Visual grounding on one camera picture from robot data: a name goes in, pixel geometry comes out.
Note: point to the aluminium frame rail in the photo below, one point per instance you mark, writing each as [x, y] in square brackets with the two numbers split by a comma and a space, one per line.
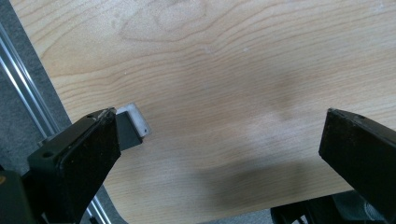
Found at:
[21, 81]

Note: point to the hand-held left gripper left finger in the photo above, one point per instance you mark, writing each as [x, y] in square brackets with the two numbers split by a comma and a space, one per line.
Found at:
[77, 161]

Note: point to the dark stand base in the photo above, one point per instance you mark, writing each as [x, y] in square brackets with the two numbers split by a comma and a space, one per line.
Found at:
[311, 211]

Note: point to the white and black table bracket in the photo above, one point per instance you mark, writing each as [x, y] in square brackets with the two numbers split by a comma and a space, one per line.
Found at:
[137, 119]

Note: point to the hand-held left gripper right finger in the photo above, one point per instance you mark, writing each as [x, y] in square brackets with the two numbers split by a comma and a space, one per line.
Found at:
[358, 149]

